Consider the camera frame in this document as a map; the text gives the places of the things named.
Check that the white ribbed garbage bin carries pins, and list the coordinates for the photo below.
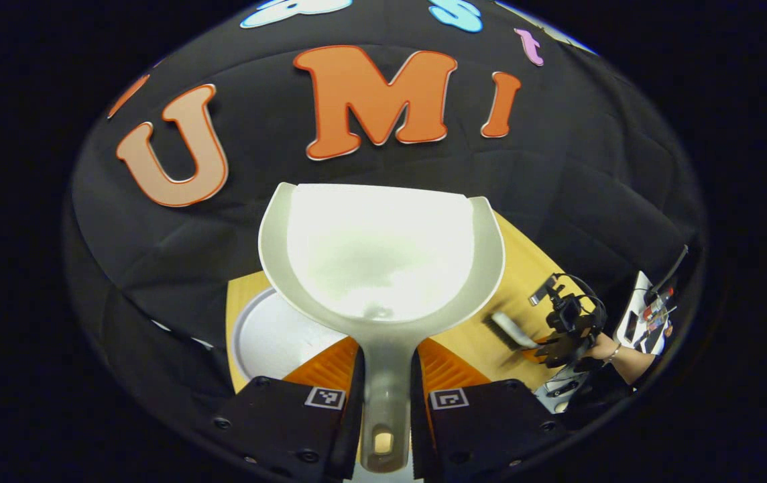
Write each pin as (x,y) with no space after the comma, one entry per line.
(276,342)

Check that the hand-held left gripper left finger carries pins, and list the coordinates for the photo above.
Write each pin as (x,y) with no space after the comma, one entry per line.
(355,409)

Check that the white side table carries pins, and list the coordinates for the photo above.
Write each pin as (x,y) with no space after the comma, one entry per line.
(639,288)

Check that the small grey broom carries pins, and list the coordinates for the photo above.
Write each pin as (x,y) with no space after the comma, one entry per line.
(514,329)

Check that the grey plastic dustpan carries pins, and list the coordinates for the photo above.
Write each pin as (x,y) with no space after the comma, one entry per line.
(377,255)

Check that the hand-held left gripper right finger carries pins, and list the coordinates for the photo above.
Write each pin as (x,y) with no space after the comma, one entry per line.
(418,409)

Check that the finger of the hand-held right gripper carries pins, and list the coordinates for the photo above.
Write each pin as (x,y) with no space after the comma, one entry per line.
(586,364)
(558,349)

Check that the wooden desktop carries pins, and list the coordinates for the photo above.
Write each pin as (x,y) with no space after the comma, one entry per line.
(470,342)

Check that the plastic bottle with red label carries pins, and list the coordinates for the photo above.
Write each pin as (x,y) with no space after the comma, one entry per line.
(658,307)

